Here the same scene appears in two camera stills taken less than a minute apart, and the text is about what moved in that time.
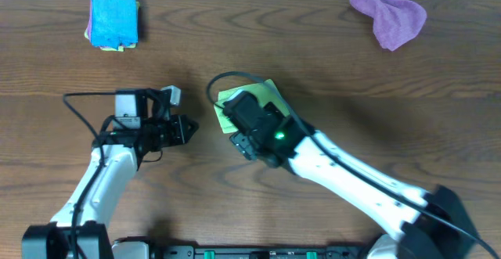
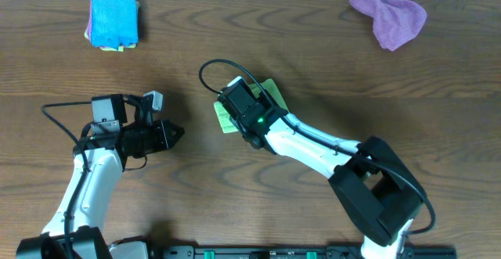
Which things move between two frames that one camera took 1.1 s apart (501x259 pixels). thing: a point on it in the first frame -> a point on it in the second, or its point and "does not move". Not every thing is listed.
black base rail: [189, 252] does not move
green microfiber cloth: [266, 92] does not move
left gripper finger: [189, 135] -> [178, 137]
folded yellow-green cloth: [119, 48] does not move
